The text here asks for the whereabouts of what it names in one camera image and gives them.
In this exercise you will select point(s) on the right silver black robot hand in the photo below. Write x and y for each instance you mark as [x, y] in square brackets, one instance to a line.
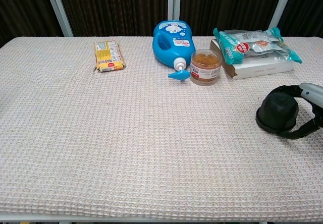
[313, 91]

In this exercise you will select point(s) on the flat white cardboard box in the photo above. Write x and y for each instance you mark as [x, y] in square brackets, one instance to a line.
[252, 70]

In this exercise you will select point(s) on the teal snack bag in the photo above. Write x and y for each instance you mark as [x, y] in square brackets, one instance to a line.
[255, 46]

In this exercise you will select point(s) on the clear jar with orange contents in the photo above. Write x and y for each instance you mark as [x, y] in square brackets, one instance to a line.
[205, 67]

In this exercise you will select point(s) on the blue pump detergent bottle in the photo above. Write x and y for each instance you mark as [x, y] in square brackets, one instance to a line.
[166, 42]

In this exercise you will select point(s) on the beige waffle-weave tablecloth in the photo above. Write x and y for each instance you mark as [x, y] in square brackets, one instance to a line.
[151, 145]

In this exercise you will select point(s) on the yellow snack packet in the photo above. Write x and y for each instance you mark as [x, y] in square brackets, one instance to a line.
[109, 56]

